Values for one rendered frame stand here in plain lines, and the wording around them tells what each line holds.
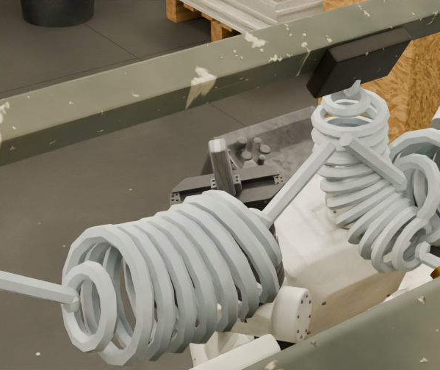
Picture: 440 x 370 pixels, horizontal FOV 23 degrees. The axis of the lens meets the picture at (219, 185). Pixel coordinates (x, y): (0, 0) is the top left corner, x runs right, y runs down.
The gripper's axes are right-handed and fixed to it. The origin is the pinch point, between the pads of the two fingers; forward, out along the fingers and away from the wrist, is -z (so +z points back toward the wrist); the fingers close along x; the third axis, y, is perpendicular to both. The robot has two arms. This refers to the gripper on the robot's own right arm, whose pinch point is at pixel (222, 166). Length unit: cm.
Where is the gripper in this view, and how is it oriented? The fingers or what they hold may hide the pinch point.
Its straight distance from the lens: 113.1
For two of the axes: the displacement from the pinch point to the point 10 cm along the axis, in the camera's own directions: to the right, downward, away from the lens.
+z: 1.7, 7.3, 6.6
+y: 0.6, 6.6, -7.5
